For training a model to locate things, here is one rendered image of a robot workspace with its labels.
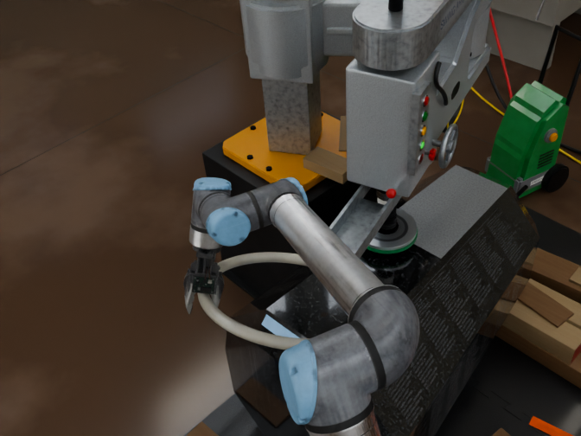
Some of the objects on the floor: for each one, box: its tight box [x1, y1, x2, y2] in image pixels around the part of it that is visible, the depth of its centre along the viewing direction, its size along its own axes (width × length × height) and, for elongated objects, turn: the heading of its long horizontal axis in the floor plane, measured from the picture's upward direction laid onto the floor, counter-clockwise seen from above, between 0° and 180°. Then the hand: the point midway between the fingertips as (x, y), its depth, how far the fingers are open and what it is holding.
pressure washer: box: [485, 25, 581, 198], centre depth 358 cm, size 35×35×87 cm
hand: (201, 309), depth 179 cm, fingers closed on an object, 5 cm apart
